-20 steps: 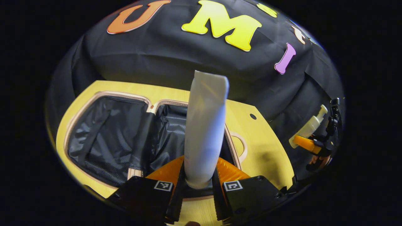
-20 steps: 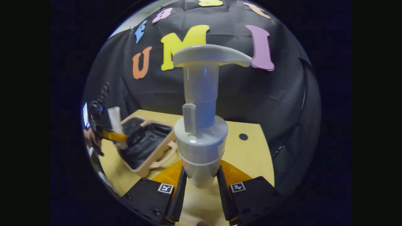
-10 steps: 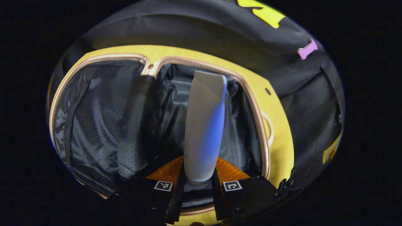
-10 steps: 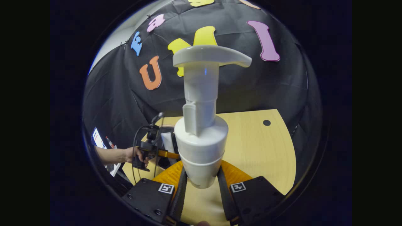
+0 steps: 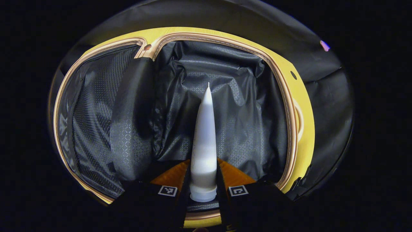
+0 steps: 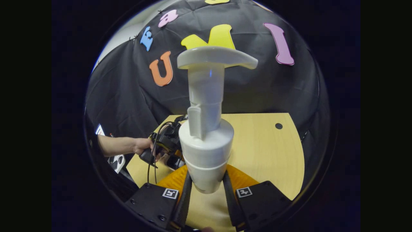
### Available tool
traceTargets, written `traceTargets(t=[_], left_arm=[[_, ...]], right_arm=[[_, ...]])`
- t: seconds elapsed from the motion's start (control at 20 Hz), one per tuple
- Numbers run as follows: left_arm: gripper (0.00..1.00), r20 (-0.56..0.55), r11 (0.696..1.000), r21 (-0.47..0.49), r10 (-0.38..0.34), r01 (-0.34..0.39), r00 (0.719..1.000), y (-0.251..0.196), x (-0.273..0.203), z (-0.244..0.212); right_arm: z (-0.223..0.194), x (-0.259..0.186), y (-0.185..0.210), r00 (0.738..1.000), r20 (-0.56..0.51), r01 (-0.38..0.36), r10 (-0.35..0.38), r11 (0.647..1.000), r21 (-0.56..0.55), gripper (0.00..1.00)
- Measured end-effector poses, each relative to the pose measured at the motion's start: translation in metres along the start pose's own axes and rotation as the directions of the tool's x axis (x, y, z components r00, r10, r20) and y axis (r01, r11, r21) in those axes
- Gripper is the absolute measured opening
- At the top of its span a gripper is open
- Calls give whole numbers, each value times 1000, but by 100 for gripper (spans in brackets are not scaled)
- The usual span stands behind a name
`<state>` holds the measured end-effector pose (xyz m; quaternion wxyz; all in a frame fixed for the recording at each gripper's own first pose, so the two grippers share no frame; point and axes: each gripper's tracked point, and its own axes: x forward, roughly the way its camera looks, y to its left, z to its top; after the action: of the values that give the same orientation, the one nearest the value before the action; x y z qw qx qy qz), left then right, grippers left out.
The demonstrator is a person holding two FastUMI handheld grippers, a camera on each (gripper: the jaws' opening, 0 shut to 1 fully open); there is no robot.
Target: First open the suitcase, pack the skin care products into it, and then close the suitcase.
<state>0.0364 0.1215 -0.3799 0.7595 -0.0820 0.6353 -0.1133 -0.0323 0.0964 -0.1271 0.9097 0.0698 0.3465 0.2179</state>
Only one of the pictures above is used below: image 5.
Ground pink suitcase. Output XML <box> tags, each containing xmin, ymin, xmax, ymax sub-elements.
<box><xmin>52</xmin><ymin>32</ymin><xmax>305</xmax><ymax>223</ymax></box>

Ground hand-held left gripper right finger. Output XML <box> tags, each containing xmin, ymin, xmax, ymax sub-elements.
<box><xmin>216</xmin><ymin>158</ymin><xmax>293</xmax><ymax>231</ymax></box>

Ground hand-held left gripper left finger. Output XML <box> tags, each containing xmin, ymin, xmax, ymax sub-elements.
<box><xmin>113</xmin><ymin>159</ymin><xmax>191</xmax><ymax>231</ymax></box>

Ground white squeeze tube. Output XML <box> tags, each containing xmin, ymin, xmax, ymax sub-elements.
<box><xmin>189</xmin><ymin>82</ymin><xmax>218</xmax><ymax>203</ymax></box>

